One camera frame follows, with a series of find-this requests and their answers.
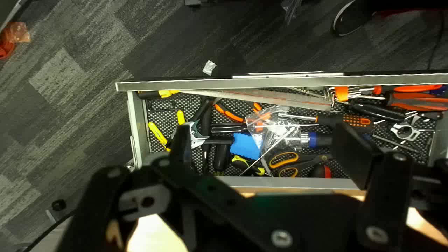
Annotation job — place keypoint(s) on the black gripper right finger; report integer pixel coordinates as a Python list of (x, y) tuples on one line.
[(354, 149)]

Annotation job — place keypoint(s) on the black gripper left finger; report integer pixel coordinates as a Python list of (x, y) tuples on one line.
[(182, 145)]

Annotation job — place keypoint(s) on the orange and black screwdriver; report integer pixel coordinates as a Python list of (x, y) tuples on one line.
[(357, 122)]

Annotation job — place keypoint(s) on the steel tool drawer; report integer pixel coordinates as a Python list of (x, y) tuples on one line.
[(224, 83)]

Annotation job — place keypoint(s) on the silver metal clamp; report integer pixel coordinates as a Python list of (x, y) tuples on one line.
[(403, 132)]

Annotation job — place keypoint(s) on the clear plastic parts bag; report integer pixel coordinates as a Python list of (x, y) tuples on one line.
[(280, 128)]

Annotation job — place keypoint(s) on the white paper scrap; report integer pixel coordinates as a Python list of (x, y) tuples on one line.
[(209, 68)]

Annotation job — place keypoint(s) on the black round caster wheel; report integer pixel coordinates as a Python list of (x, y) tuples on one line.
[(347, 19)]

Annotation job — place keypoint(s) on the orange plastic bag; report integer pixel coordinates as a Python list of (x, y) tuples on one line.
[(13, 37)]

